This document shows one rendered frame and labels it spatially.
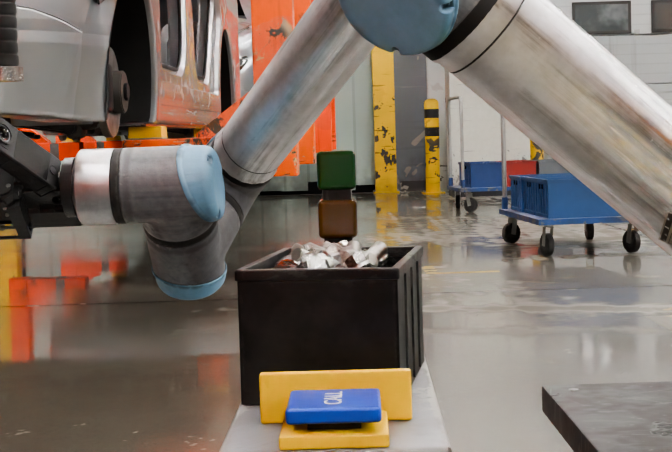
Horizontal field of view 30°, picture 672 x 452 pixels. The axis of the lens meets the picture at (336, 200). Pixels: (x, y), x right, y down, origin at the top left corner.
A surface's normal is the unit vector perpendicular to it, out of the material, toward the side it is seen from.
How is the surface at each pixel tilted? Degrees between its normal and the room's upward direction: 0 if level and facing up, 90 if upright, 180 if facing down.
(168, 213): 131
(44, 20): 90
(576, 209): 90
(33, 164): 70
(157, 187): 94
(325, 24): 108
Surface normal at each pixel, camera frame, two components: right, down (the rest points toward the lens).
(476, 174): 0.10, 0.05
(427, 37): -0.42, 0.60
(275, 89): -0.72, 0.29
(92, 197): 0.00, 0.29
